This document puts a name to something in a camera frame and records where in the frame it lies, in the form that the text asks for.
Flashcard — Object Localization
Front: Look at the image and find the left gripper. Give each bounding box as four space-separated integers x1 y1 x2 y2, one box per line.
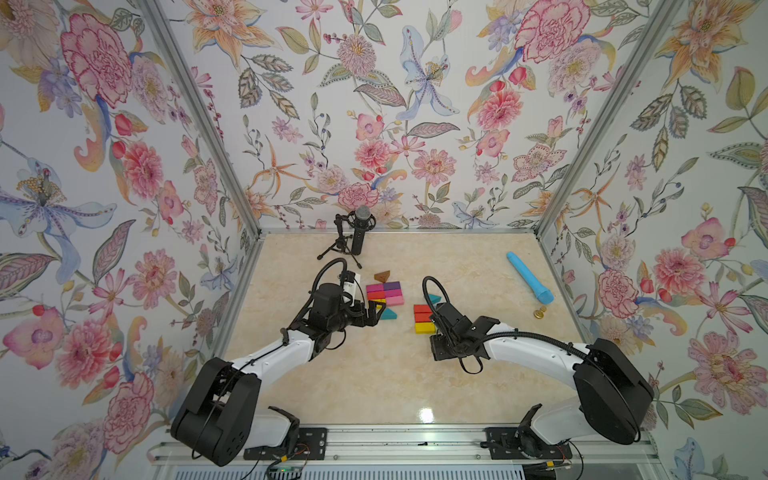
325 296 386 333

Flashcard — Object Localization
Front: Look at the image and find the brown triangle block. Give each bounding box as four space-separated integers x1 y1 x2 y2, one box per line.
374 270 391 283

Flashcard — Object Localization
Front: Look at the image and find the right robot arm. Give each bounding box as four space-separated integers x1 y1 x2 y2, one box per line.
430 302 654 448

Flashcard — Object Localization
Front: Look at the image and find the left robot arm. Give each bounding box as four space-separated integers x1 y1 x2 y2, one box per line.
170 283 385 467

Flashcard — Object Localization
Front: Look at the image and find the black microphone on tripod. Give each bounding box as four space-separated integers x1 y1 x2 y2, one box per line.
317 205 377 269

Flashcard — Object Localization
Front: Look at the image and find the light blue cylinder toy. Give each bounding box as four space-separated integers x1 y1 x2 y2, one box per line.
506 252 554 305

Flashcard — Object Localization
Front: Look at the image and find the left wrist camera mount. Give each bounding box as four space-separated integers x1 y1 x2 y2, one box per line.
343 271 364 300

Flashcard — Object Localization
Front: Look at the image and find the aluminium front rail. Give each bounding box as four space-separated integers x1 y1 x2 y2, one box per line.
146 423 661 468

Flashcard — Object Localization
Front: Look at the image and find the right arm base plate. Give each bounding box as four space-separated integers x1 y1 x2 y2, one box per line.
480 427 573 461

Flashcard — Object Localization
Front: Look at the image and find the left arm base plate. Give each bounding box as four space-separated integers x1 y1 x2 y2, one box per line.
243 427 329 462

